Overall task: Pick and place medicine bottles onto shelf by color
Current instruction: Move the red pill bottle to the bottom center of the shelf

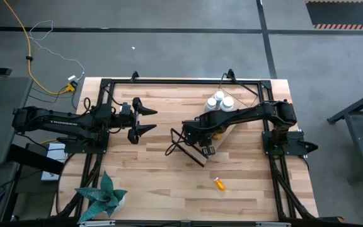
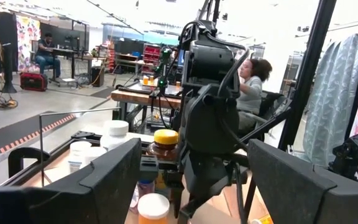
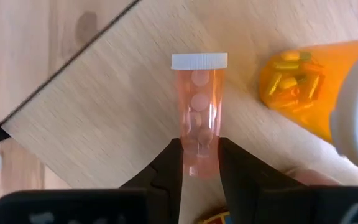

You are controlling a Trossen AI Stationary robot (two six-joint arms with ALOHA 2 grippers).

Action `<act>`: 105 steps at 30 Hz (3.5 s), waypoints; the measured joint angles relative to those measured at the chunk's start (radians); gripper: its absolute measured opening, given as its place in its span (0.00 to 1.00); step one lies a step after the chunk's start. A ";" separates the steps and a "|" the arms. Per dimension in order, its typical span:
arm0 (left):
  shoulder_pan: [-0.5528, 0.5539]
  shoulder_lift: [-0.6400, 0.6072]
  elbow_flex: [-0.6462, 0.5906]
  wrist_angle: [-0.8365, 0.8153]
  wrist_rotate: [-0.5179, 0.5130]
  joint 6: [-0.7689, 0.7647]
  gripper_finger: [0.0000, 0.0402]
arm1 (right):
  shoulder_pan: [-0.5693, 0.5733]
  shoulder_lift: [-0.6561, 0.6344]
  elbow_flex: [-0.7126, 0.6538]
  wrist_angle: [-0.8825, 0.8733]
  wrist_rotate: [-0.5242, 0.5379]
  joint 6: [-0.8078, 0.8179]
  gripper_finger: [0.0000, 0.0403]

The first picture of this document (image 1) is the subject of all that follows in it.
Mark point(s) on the white power box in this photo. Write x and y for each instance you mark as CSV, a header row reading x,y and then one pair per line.
x,y
57,151

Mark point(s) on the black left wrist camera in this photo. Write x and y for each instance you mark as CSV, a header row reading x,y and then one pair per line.
x,y
125,108

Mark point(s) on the small white medicine bottle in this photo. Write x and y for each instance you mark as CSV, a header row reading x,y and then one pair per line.
x,y
219,95

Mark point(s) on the yellow power plug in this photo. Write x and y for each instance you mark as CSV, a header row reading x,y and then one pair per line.
x,y
71,86

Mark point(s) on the white power adapter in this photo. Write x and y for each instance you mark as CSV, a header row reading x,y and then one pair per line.
x,y
72,77

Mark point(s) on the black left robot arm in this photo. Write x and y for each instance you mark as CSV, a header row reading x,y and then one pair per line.
x,y
58,121

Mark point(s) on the aluminium extrusion bar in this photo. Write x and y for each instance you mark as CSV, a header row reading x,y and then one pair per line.
x,y
96,223
273,224

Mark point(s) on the white bottle blue label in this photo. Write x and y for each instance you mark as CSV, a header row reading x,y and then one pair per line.
x,y
211,103

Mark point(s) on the green snake plant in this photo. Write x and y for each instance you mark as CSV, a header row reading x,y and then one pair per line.
x,y
101,195

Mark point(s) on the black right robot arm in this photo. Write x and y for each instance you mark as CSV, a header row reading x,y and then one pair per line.
x,y
247,115

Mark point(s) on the orange pill vial white cap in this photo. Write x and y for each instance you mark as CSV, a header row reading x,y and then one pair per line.
x,y
220,185

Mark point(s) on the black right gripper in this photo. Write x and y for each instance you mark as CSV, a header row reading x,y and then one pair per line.
x,y
197,132

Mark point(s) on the wooden shelf black metal frame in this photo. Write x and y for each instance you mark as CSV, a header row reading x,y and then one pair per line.
x,y
200,159

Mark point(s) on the hazard-striped black floor mat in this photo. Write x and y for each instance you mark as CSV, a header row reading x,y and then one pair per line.
x,y
342,12

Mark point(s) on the black frame desk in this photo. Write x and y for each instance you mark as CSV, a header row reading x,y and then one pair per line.
x,y
362,148

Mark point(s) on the black aluminium table frame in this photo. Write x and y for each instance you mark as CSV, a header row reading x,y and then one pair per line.
x,y
184,81

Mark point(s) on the white plant pot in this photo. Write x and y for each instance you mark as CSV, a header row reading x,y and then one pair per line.
x,y
121,205

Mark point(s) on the large white bottle red label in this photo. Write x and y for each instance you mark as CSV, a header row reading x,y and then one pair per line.
x,y
227,103

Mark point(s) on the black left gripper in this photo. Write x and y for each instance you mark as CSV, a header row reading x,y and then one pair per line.
x,y
121,123

